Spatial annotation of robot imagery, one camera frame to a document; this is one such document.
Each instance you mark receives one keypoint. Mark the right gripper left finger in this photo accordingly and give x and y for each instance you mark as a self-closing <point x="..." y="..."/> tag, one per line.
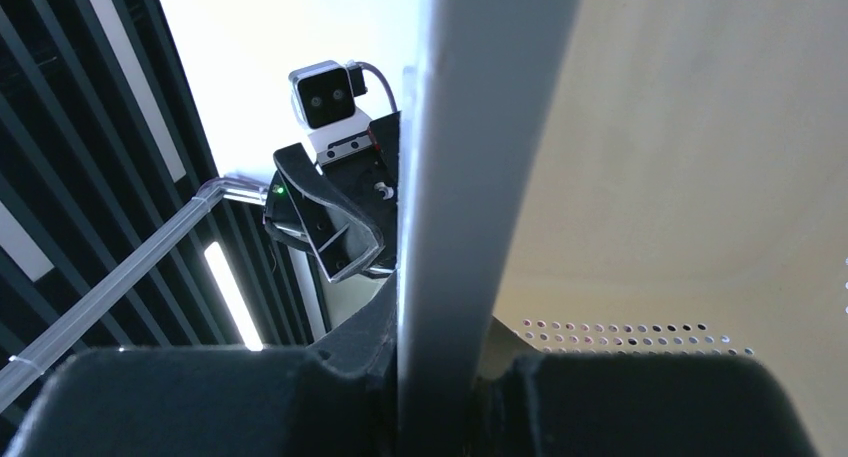
<point x="332" y="398"/>

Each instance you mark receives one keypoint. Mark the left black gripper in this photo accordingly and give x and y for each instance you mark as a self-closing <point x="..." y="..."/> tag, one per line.
<point x="347" y="220"/>

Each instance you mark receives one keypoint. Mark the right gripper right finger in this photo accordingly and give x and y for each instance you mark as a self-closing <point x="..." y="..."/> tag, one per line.
<point x="643" y="405"/>

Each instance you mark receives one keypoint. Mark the cream perforated plastic basket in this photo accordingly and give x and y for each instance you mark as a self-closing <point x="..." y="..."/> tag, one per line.
<point x="635" y="177"/>

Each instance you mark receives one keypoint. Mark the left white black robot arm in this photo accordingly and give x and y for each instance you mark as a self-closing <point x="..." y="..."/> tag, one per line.
<point x="334" y="196"/>

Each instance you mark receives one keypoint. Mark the aluminium frame rail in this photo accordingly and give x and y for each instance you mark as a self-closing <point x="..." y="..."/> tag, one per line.
<point x="30" y="364"/>

